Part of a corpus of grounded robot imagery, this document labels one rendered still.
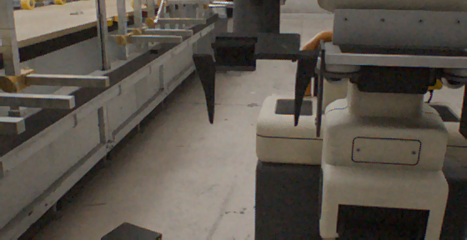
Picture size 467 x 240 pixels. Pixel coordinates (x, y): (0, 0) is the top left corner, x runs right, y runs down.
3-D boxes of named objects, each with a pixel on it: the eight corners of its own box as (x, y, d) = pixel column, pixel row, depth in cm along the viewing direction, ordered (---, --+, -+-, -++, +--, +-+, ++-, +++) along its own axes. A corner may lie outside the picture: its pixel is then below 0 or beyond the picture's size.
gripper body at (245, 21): (300, 48, 54) (301, -12, 55) (209, 47, 54) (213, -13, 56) (296, 67, 60) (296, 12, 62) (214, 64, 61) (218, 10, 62)
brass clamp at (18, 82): (37, 83, 164) (36, 68, 162) (16, 93, 151) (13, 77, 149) (22, 82, 165) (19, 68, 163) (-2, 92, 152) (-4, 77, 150)
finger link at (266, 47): (318, 120, 52) (318, 37, 54) (252, 118, 52) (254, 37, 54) (312, 131, 58) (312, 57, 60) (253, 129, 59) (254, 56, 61)
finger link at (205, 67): (253, 118, 52) (256, 37, 54) (188, 117, 52) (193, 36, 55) (253, 129, 59) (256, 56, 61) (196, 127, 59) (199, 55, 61)
